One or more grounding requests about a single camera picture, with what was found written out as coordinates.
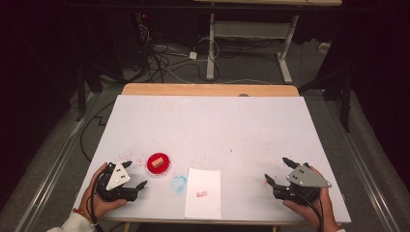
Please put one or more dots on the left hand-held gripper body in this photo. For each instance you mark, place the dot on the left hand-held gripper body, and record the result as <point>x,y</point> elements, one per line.
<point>116,179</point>

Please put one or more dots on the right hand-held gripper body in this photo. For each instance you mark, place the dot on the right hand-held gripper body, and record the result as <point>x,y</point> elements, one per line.
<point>306,179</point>

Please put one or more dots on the wooden stamp block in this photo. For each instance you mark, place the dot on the wooden stamp block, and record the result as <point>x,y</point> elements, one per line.
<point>157,163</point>

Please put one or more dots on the round red ink pad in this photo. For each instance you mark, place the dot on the round red ink pad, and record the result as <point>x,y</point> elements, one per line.
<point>162,167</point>

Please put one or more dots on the person's left hand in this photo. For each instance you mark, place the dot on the person's left hand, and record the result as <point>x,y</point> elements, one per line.
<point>88,196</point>

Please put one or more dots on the person's right hand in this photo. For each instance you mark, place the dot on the person's right hand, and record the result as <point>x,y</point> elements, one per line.
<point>317,212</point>

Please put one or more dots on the white paper sheet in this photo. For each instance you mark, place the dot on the white paper sheet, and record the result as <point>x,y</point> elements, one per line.
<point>203,206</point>

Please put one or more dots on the black metal stand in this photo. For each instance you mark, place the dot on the black metal stand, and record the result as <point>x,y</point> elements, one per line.
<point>80,96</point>
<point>346,106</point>

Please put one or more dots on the white table board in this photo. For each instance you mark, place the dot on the white table board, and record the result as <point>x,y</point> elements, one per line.
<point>209,129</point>

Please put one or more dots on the wooden table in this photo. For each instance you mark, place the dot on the wooden table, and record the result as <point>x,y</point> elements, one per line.
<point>209,89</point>

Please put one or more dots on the white power adapter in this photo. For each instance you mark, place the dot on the white power adapter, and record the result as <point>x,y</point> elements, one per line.
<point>193,55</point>

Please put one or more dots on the metal floor rail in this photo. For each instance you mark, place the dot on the metal floor rail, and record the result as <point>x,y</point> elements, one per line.
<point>54,167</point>
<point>361,167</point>

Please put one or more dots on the white metal desk frame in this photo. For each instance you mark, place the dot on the white metal desk frame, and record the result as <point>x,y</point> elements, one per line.
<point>211,48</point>

